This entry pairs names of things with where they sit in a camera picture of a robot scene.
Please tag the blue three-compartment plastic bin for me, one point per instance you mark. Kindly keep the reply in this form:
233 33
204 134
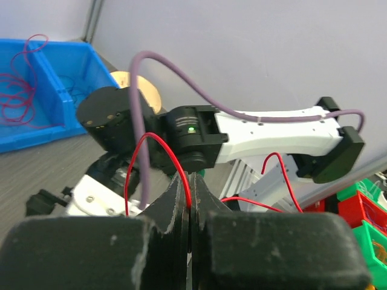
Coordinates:
42 84

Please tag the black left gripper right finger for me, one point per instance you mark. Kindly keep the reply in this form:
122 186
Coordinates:
248 250

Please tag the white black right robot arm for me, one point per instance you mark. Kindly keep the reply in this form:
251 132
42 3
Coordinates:
314 147

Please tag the green plastic storage bin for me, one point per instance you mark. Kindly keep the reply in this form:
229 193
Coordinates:
371 240

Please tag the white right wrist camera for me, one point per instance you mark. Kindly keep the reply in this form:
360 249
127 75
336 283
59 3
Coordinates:
87 198

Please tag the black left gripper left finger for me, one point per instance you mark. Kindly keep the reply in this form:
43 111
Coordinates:
148 251

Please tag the red plastic storage bin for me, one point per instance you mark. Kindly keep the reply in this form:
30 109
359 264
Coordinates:
354 210

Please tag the aluminium frame post right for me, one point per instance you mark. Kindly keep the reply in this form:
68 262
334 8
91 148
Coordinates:
92 20

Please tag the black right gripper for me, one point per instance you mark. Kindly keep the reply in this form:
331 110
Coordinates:
106 115

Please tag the beige decorated ceramic plate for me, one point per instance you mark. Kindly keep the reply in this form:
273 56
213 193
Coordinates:
148 90

